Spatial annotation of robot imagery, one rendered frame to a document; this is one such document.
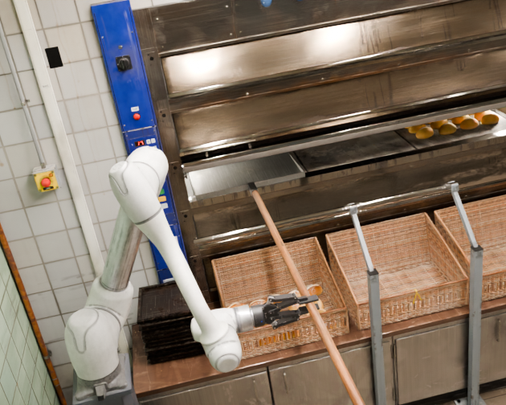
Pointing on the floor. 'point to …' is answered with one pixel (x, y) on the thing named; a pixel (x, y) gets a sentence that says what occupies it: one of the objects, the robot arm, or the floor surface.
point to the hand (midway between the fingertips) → (308, 304)
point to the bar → (378, 284)
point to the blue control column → (131, 92)
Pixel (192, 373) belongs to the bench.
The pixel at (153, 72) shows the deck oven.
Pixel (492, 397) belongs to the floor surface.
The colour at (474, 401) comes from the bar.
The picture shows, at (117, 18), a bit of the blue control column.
